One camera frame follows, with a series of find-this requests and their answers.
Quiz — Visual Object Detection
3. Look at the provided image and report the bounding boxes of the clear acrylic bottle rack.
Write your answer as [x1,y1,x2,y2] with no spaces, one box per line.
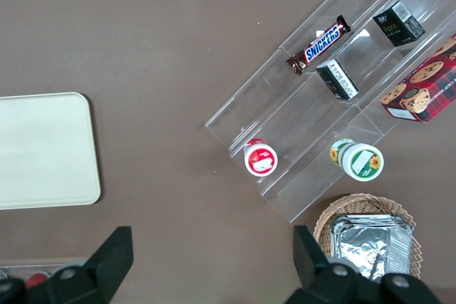
[0,263,86,285]

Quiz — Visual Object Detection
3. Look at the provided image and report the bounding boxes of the light wicker basket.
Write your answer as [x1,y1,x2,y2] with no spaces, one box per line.
[313,193,423,281]

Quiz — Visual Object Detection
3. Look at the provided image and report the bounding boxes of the stacked foil containers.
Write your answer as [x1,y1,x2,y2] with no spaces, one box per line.
[328,214,416,281]

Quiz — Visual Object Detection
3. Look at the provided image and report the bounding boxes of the Snickers bar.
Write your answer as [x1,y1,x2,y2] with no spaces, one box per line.
[286,14,352,77]

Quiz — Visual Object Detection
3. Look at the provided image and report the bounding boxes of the red lidded cup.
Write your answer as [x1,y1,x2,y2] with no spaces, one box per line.
[243,137,279,178]

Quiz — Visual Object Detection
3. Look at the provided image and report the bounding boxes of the beige rectangular tray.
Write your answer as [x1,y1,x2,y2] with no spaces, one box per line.
[0,91,102,211]

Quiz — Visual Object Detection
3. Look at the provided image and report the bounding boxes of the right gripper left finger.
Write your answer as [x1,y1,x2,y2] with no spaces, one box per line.
[26,225,135,304]

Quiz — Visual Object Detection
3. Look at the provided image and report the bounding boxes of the red plaid cookie box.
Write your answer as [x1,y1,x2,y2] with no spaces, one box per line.
[379,32,456,125]

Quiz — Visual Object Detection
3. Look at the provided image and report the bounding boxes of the green lidded cup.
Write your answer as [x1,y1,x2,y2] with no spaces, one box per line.
[328,137,385,182]

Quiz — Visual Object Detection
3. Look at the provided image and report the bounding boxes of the small black box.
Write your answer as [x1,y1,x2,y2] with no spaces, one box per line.
[372,0,427,48]
[315,58,360,102]

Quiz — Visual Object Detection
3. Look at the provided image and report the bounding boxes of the clear acrylic stepped shelf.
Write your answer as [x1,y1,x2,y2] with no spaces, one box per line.
[204,0,456,224]

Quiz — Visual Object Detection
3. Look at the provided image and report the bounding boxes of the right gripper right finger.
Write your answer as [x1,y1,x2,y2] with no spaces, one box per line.
[286,225,361,304]

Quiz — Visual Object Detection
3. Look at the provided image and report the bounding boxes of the red cola bottle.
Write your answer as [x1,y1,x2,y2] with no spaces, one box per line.
[24,271,51,290]

